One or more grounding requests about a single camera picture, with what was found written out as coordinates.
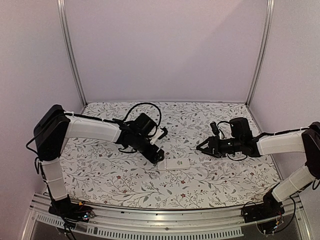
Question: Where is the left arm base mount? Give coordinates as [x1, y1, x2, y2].
[48, 201, 96, 222]

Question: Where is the front aluminium rail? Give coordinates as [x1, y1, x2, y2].
[21, 193, 313, 240]

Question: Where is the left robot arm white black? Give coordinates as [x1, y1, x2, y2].
[25, 104, 167, 217]

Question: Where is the aluminium frame post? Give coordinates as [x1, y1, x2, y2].
[245, 0, 275, 108]
[56, 0, 88, 107]

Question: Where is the left aluminium frame post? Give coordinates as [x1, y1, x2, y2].
[56, 0, 88, 107]

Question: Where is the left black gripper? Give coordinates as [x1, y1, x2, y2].
[132, 134, 165, 165]

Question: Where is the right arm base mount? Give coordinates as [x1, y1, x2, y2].
[241, 203, 285, 223]

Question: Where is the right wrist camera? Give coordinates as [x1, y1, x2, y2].
[210, 121, 222, 138]

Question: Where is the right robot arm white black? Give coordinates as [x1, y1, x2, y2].
[196, 117, 320, 218]

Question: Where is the right aluminium frame post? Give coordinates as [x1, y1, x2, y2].
[245, 0, 275, 108]

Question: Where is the floral patterned table mat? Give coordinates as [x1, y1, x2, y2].
[43, 100, 285, 210]

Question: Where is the white remote control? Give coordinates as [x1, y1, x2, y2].
[157, 158, 190, 171]

